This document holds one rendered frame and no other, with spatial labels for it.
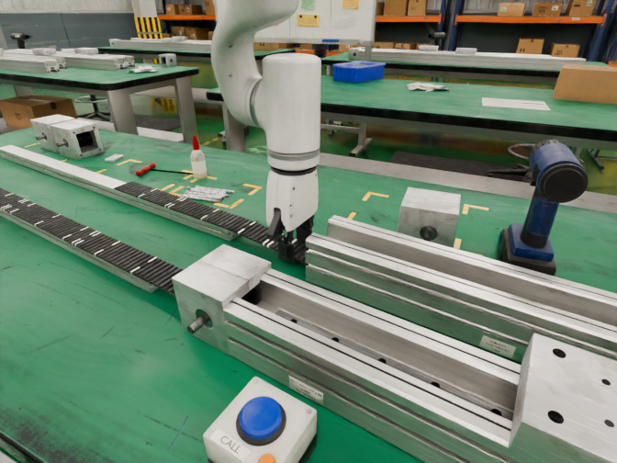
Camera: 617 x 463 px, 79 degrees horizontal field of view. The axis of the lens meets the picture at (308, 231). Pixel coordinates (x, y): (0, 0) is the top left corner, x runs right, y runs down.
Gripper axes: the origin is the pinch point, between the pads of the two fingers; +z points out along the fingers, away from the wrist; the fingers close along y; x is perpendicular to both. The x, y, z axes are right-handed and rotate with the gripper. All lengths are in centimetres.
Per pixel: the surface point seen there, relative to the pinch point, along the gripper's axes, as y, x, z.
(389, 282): 5.0, 19.8, -2.8
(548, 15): -947, -16, -32
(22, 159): 2, -96, 1
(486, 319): 5.0, 33.1, -2.3
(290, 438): 31.9, 20.6, -3.0
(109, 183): 0, -55, 0
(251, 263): 15.8, 3.2, -6.5
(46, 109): -125, -357, 40
